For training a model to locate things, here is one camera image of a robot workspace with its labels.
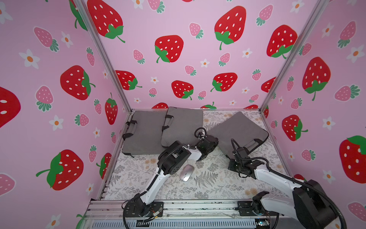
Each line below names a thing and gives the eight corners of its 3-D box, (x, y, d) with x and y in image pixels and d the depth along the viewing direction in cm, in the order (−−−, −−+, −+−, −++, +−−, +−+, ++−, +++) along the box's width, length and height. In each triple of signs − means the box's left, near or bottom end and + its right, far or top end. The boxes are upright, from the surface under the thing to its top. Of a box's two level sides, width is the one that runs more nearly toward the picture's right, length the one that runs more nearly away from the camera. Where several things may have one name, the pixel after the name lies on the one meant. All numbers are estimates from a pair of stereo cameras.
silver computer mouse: (178, 179, 86) (178, 178, 85) (186, 164, 93) (186, 162, 91) (187, 183, 85) (187, 182, 83) (194, 168, 91) (195, 166, 89)
